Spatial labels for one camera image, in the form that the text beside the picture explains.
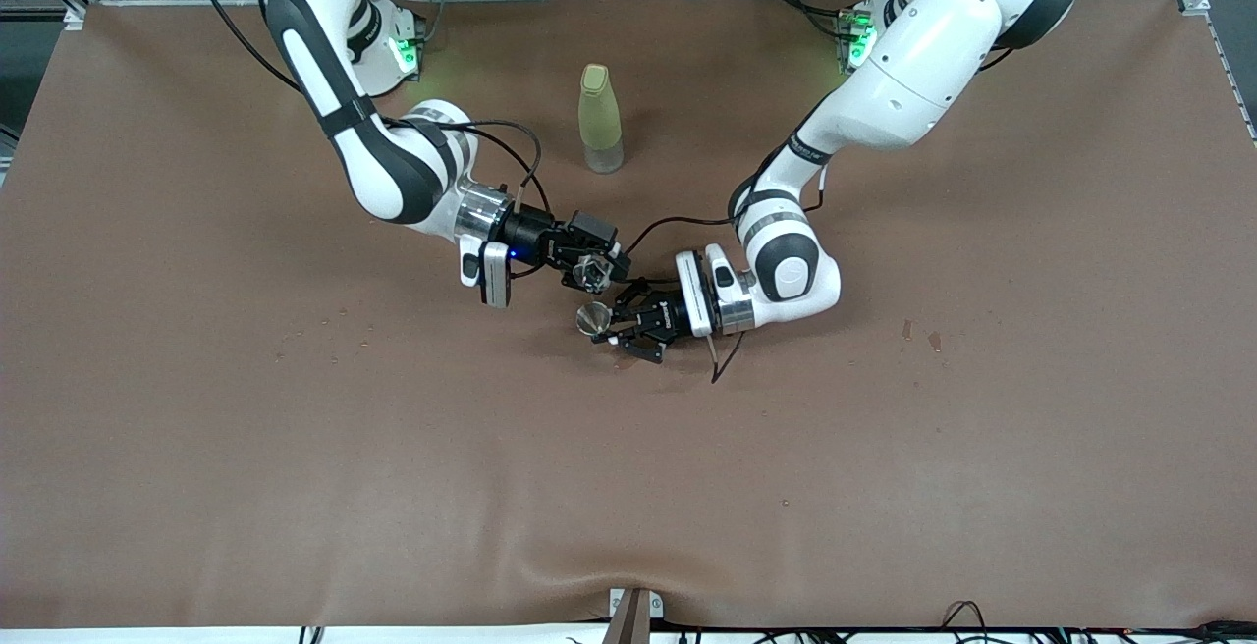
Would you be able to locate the yellow-green frosted bottle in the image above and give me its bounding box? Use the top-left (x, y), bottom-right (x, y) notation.
top-left (577, 63), bottom-right (626, 175)

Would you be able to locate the large table cover mat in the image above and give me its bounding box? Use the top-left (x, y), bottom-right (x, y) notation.
top-left (0, 0), bottom-right (1257, 630)

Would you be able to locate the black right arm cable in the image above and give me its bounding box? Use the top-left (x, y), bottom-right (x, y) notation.
top-left (182, 0), bottom-right (544, 223)

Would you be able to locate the metal table edge bracket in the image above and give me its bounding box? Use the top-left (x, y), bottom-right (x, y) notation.
top-left (607, 587), bottom-right (665, 644)

